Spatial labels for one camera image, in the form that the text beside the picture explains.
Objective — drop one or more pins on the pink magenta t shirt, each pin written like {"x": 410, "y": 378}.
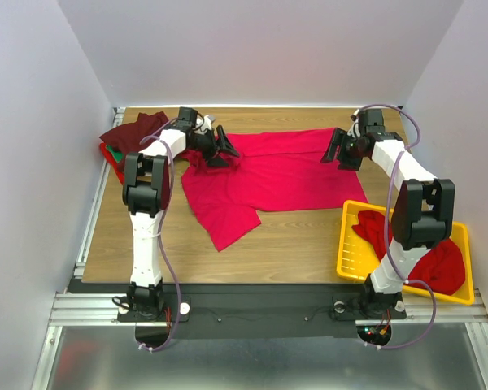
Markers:
{"x": 274, "y": 172}

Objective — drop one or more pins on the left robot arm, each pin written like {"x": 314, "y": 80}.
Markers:
{"x": 147, "y": 190}

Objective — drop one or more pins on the maroon folded shirt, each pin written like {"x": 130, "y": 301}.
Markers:
{"x": 126, "y": 137}

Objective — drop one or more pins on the aluminium frame rail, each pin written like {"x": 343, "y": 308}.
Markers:
{"x": 91, "y": 309}

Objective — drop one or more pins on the red folded shirt bottom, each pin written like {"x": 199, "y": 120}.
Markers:
{"x": 114, "y": 165}

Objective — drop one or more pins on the red shirt in tray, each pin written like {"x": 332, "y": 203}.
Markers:
{"x": 442, "y": 268}

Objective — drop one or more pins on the green folded shirt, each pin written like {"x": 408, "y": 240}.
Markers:
{"x": 116, "y": 155}

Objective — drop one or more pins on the yellow plastic tray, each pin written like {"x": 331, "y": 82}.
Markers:
{"x": 357, "y": 258}

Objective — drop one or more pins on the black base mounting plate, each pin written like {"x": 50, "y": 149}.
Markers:
{"x": 233, "y": 311}

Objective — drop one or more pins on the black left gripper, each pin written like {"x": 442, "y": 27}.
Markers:
{"x": 223, "y": 145}

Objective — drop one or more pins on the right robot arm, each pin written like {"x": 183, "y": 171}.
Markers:
{"x": 419, "y": 211}

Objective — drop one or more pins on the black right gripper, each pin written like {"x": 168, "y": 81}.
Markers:
{"x": 343, "y": 149}

